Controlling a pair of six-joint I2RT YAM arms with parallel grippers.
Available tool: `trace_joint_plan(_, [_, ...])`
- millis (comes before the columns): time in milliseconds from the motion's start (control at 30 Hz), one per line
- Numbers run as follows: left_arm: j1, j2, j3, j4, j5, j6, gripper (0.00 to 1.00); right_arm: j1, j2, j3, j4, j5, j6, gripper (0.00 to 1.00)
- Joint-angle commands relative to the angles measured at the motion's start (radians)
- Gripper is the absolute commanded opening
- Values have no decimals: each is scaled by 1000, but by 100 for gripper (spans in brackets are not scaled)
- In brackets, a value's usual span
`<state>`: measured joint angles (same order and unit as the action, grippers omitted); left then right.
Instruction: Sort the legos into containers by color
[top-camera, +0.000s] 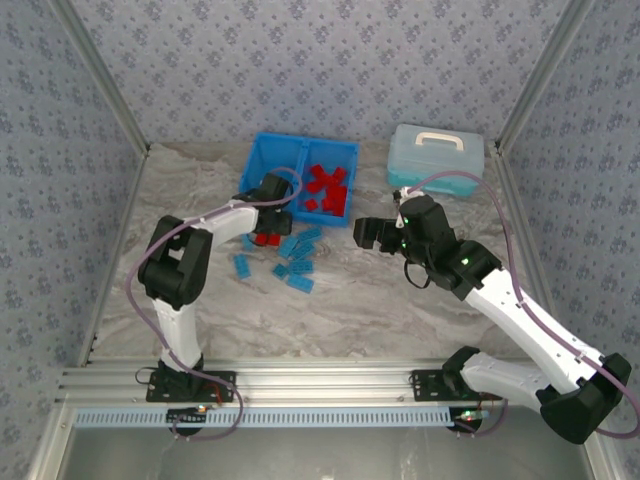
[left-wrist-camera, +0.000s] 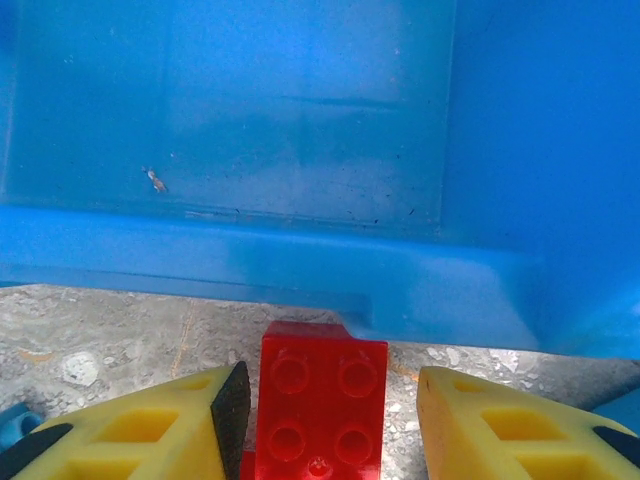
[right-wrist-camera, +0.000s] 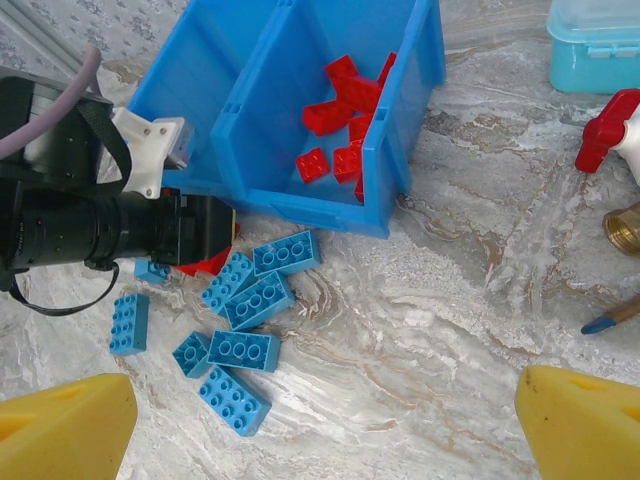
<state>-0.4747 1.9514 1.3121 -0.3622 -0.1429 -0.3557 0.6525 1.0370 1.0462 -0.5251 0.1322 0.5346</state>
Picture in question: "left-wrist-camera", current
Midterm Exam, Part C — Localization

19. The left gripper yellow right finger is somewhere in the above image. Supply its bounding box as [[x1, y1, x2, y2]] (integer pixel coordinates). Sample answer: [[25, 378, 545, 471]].
[[417, 366, 640, 480]]

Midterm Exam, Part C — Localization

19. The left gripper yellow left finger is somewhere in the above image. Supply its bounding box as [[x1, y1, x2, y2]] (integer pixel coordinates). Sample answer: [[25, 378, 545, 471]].
[[0, 360, 252, 480]]

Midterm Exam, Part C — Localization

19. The red L-shaped lego brick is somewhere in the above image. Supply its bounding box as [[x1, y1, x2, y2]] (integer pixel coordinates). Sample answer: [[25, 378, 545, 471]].
[[239, 321, 390, 480]]

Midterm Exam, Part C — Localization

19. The blue lego brick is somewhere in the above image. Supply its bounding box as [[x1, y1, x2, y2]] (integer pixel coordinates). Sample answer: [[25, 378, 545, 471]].
[[0, 403, 39, 451], [592, 384, 640, 437]]

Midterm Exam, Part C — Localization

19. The narrow blue plastic bin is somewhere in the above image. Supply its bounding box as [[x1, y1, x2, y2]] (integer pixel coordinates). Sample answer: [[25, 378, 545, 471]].
[[519, 0, 640, 364]]

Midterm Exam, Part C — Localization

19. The wide blue plastic bin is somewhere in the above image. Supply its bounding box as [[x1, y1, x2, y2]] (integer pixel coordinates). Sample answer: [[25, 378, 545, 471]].
[[0, 0, 546, 351]]

